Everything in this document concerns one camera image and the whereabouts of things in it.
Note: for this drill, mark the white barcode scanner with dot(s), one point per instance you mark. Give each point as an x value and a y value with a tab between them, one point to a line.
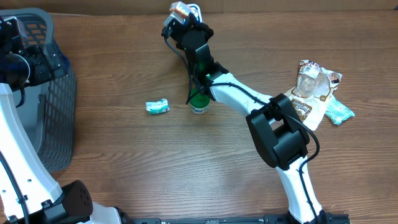
196	11

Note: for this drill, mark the green lid jar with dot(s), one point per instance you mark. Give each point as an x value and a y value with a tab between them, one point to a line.
199	104

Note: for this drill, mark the orange snack packet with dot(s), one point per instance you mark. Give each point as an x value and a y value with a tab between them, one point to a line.
181	8

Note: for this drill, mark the beige brown snack bag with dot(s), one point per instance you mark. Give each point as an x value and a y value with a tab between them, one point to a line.
312	91

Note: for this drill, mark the teal tissue pack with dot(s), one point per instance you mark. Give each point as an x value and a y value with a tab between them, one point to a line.
337	112

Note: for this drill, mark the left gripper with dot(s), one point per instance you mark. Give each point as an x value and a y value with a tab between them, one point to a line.
46	71

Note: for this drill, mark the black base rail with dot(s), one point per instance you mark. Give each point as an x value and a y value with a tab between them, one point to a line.
327	218

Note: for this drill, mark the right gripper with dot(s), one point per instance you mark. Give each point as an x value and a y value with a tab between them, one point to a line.
193	24

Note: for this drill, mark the grey plastic mesh basket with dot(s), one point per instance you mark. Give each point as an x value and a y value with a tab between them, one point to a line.
47	111

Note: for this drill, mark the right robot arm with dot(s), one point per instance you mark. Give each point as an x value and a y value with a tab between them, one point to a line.
280	138

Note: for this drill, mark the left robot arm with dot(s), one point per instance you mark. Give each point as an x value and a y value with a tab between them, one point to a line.
28	192

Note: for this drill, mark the small teal wipes pack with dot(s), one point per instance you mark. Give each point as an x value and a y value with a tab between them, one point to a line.
158	107

